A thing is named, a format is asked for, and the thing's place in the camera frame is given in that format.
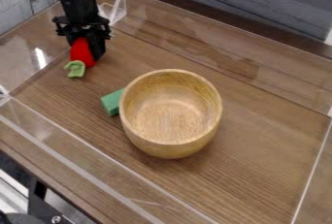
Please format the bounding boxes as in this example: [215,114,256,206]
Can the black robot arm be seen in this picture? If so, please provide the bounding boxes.
[53,0,112,61]

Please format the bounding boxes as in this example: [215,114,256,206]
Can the red plush strawberry green leaves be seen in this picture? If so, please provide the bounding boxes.
[63,37,99,79]

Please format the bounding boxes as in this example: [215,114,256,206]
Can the clear acrylic corner bracket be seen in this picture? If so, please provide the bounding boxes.
[99,0,128,26]

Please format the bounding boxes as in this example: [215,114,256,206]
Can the green foam block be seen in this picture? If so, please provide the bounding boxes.
[102,89,125,116]

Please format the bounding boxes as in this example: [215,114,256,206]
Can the black table leg bracket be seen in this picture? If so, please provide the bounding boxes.
[27,179,74,224]

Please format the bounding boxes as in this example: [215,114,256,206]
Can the wooden bowl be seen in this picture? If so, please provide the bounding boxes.
[120,69,224,159]

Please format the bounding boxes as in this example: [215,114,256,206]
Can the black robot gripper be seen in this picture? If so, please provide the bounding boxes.
[53,16,112,61]

